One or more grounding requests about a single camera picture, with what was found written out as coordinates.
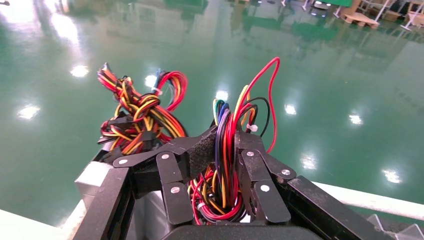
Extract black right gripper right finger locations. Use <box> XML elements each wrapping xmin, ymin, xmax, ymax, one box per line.
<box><xmin>234</xmin><ymin>130</ymin><xmax>395</xmax><ymax>240</ymax></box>

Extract clear acrylic divider tray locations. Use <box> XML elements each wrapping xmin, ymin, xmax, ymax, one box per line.
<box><xmin>365</xmin><ymin>213</ymin><xmax>424</xmax><ymax>240</ymax></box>

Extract wooden pallet stack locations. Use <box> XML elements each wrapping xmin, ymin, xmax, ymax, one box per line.
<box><xmin>340</xmin><ymin>0</ymin><xmax>380</xmax><ymax>30</ymax></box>

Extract gray power supply with wires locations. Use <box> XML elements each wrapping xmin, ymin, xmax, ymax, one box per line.
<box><xmin>74</xmin><ymin>67</ymin><xmax>190</xmax><ymax>240</ymax></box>

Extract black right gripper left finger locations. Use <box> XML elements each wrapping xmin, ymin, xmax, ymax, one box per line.
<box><xmin>72</xmin><ymin>125</ymin><xmax>220</xmax><ymax>240</ymax></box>

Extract gray power supply red loop wire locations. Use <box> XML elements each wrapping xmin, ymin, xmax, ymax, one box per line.
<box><xmin>188</xmin><ymin>56</ymin><xmax>281</xmax><ymax>228</ymax></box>

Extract white pipe cart frame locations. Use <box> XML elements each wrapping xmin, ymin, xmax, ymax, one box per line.
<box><xmin>311</xmin><ymin>181</ymin><xmax>424</xmax><ymax>222</ymax></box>

